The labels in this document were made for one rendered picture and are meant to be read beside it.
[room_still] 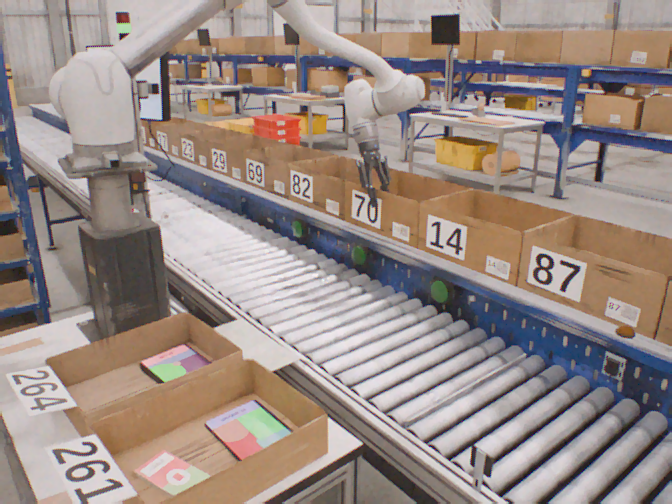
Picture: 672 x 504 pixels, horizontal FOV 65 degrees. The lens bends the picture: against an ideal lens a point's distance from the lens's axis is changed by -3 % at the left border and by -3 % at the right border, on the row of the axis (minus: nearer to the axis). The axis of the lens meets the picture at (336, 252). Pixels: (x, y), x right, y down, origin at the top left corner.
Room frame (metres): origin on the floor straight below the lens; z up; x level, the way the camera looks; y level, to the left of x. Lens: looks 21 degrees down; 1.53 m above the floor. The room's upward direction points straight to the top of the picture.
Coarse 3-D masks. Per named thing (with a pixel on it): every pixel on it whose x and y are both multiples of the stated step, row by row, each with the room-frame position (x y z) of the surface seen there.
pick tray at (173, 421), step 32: (192, 384) 1.00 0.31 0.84; (224, 384) 1.05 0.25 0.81; (256, 384) 1.08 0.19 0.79; (288, 384) 0.99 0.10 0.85; (128, 416) 0.90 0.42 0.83; (160, 416) 0.95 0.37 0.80; (192, 416) 0.99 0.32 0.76; (288, 416) 0.99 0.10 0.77; (320, 416) 0.88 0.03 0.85; (128, 448) 0.89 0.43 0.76; (160, 448) 0.89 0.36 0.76; (192, 448) 0.89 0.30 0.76; (224, 448) 0.89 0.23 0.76; (288, 448) 0.83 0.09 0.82; (320, 448) 0.88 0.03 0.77; (128, 480) 0.71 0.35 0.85; (224, 480) 0.73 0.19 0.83; (256, 480) 0.78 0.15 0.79
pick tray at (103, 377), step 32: (160, 320) 1.28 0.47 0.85; (192, 320) 1.31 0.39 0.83; (64, 352) 1.12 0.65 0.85; (96, 352) 1.17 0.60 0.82; (128, 352) 1.22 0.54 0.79; (160, 352) 1.27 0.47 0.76; (224, 352) 1.20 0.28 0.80; (64, 384) 1.10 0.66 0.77; (96, 384) 1.12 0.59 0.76; (128, 384) 1.12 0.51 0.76; (160, 384) 0.99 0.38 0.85; (96, 416) 0.89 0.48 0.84
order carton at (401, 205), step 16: (400, 176) 2.21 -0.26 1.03; (416, 176) 2.14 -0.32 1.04; (352, 192) 2.00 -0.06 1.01; (384, 192) 1.86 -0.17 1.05; (400, 192) 2.20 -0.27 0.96; (416, 192) 2.13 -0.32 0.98; (432, 192) 2.07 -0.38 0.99; (448, 192) 2.00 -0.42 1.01; (384, 208) 1.86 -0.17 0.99; (400, 208) 1.80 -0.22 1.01; (416, 208) 1.74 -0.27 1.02; (368, 224) 1.93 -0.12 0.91; (384, 224) 1.86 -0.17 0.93; (400, 224) 1.80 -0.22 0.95; (416, 224) 1.74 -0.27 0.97; (400, 240) 1.79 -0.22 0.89; (416, 240) 1.73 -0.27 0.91
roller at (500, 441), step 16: (576, 384) 1.13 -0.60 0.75; (544, 400) 1.07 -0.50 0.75; (560, 400) 1.07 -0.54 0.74; (576, 400) 1.11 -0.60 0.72; (528, 416) 1.01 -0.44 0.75; (544, 416) 1.02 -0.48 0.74; (496, 432) 0.96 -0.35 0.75; (512, 432) 0.96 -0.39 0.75; (528, 432) 0.98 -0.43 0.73; (480, 448) 0.90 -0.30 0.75; (496, 448) 0.91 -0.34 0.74; (464, 464) 0.86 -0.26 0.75
